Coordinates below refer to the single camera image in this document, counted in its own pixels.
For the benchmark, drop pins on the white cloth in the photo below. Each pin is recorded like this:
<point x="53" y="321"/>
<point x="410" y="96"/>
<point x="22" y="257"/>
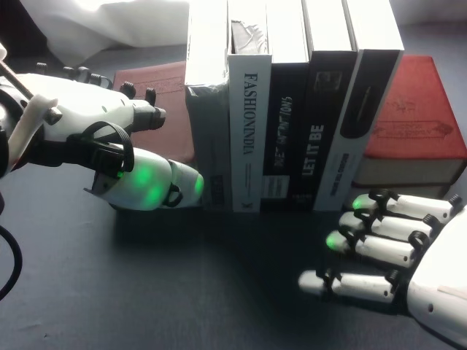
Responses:
<point x="109" y="25"/>

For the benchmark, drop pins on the black LET IT BE book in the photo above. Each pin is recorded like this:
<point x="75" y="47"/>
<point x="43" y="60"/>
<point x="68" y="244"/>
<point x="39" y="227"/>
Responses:
<point x="317" y="109"/>

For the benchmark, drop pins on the white FASHIONINDIA book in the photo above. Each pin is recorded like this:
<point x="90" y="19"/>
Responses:
<point x="251" y="175"/>

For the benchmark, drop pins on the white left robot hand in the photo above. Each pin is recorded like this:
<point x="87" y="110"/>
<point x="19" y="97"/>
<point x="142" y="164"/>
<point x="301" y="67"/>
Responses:
<point x="91" y="105"/>

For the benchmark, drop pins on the red embossed cover book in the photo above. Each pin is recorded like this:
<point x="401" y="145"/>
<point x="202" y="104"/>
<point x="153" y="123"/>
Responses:
<point x="412" y="109"/>

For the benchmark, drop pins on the white and black AROUND THE WORLD book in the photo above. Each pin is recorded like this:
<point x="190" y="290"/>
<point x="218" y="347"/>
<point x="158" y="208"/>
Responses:
<point x="365" y="73"/>

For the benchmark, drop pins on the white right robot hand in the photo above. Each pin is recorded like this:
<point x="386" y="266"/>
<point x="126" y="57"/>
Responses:
<point x="438" y="277"/>

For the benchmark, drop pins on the grey table cloth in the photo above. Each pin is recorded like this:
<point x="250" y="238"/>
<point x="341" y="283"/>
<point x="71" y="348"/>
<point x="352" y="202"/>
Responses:
<point x="146" y="291"/>

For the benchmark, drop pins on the grey plastic-wrapped book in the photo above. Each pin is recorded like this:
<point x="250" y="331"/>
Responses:
<point x="211" y="127"/>

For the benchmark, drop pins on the pink embossed cover book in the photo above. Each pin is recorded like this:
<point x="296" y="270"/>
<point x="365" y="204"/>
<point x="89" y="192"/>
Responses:
<point x="168" y="138"/>

